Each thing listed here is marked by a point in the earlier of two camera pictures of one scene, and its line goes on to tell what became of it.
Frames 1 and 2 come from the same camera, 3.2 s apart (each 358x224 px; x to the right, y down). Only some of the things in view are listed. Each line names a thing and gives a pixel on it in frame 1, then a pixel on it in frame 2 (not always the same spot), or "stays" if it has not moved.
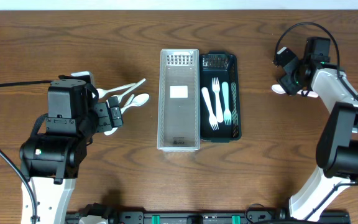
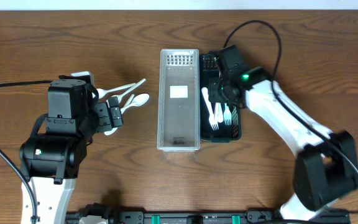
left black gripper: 105,117 stays
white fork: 212,119 stays
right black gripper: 289,79 → 215,90
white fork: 227,116 stays
